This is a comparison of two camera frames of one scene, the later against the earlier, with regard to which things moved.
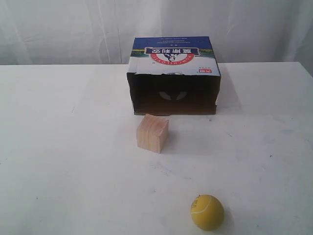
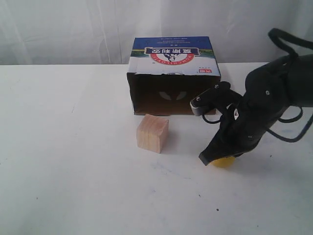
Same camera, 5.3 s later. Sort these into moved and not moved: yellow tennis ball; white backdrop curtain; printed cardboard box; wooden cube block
Moved: yellow tennis ball
Not moved: white backdrop curtain; printed cardboard box; wooden cube block
